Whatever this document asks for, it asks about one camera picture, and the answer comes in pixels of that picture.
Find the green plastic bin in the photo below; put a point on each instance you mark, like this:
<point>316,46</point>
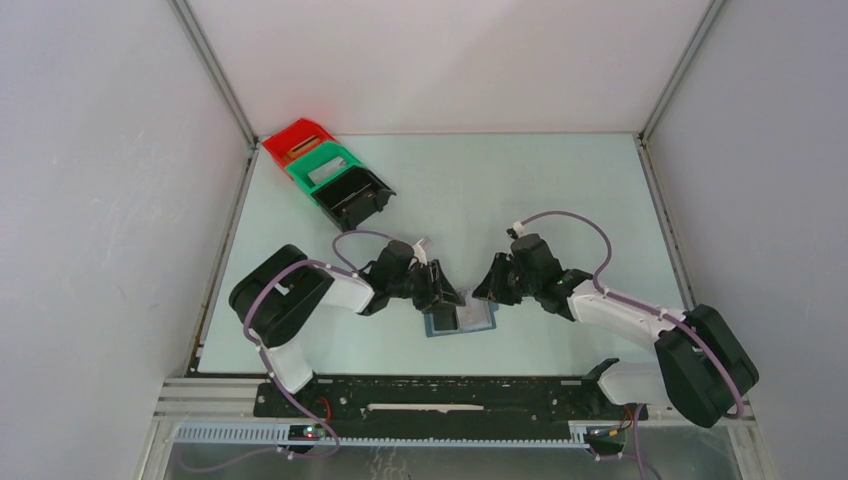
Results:
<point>299,169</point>

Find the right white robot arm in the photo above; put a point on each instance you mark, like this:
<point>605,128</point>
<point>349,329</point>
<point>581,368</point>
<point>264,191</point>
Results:
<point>701,368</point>

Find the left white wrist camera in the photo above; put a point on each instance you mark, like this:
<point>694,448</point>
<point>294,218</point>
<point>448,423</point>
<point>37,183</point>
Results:
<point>421,248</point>

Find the white card in green bin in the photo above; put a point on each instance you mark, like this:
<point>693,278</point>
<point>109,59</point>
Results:
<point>327,170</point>

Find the black plastic bin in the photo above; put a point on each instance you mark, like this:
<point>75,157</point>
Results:
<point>352,197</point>

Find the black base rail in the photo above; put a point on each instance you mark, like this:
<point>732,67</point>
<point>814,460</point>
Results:
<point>395,411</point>

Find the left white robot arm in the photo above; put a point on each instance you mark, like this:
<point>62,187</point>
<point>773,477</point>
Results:
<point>275,301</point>

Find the orange card in red bin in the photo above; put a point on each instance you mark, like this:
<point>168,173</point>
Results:
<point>304,147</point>

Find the blue card holder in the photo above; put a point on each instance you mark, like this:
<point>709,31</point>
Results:
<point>474,316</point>

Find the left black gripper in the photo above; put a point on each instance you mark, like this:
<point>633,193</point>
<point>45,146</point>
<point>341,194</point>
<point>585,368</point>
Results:
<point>434,294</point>

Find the red plastic bin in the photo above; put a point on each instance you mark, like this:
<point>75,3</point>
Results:
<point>280,143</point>

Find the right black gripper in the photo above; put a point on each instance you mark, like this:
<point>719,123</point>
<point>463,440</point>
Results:
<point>491,287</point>

